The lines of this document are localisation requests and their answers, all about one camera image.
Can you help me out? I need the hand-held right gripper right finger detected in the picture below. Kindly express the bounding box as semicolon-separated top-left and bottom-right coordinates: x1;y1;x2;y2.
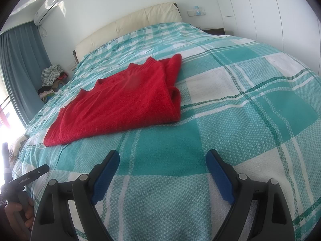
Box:
206;149;294;241

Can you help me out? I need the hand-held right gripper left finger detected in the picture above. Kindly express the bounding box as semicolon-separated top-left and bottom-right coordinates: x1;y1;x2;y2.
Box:
31;150;120;241

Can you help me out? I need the red sweater with white dog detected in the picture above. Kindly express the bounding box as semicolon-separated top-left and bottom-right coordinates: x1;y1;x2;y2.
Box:
43;53;182;148

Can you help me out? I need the pile of mixed clothes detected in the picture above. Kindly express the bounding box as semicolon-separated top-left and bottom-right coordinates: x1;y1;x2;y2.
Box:
38;65;69;103

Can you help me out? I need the person's left hand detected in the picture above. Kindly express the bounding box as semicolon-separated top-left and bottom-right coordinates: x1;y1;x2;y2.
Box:
4;197;35;234

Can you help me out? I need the beige patterned cushion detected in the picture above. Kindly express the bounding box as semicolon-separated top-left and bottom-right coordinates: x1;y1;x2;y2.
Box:
9;135;29;161

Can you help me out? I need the window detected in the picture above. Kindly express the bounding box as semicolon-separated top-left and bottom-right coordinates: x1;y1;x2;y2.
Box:
0;98;25;141

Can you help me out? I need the teal plaid bedspread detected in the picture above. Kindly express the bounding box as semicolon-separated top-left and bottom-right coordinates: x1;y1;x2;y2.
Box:
10;21;321;241

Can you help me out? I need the blue curtain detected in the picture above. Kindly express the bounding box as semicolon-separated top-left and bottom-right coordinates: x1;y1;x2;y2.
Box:
0;21;52;128

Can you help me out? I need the dark nightstand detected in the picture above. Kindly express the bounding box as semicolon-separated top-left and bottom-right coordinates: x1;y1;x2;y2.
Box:
199;28;226;35

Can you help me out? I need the beige padded headboard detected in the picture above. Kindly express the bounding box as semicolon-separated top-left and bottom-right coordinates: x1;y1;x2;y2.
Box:
73;2;183;64

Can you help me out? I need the white wardrobe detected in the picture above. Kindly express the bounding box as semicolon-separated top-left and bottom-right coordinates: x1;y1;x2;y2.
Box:
209;0;321;63

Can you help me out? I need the white air conditioner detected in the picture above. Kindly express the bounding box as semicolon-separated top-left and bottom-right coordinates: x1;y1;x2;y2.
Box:
34;0;67;26

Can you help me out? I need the wall switch panel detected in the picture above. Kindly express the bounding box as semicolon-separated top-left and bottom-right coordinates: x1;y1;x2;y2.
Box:
187;5;206;17

